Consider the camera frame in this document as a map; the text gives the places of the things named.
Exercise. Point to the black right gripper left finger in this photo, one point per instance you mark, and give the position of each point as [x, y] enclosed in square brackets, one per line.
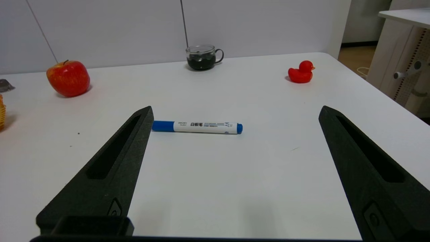
[111, 181]

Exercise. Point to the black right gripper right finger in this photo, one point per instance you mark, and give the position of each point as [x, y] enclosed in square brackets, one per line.
[379, 201]

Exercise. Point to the yellow wicker basket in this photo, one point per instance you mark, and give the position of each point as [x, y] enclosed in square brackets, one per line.
[2, 116]

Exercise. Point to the blue and white marker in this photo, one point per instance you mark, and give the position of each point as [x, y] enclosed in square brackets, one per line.
[198, 127]

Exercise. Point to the red apple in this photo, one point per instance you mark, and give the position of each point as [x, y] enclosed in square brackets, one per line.
[69, 79]

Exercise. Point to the small grey wrapper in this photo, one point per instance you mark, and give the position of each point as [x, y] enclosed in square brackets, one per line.
[5, 85]

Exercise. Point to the red rubber duck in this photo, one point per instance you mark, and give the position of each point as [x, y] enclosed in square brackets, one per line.
[300, 74]

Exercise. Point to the glass cup with dark contents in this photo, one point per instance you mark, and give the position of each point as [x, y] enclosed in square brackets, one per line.
[201, 61]

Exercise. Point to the white side desk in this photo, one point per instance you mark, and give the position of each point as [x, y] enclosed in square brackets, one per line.
[389, 50]

